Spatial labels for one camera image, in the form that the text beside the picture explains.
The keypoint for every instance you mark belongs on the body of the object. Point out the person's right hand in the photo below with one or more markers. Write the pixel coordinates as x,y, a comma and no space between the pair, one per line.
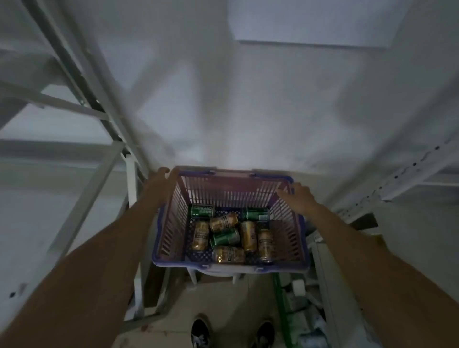
301,199

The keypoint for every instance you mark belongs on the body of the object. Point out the person's left hand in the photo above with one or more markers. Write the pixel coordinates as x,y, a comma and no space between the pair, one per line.
159,188

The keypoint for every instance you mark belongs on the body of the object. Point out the pink and purple plastic basket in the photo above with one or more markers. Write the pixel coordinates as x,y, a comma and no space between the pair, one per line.
233,188

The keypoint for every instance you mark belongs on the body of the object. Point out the person's left forearm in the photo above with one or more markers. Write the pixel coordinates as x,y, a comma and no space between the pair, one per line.
89,279

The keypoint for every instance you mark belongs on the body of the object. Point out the person's right forearm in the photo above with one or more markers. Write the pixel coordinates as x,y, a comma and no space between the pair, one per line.
376,279

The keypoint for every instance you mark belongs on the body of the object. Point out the person's black right shoe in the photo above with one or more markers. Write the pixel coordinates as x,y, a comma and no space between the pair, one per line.
263,335

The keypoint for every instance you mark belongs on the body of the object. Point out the person's black shoe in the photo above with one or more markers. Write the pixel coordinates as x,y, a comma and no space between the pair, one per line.
200,333
263,335

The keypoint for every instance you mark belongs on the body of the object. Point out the person's black left shoe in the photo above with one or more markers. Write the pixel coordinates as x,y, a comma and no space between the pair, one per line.
200,333

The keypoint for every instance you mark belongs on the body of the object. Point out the white plastic stool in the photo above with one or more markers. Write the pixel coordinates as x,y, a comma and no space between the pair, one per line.
218,275

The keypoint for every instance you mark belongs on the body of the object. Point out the green metal frame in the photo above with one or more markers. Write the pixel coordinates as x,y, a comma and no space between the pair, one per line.
281,308

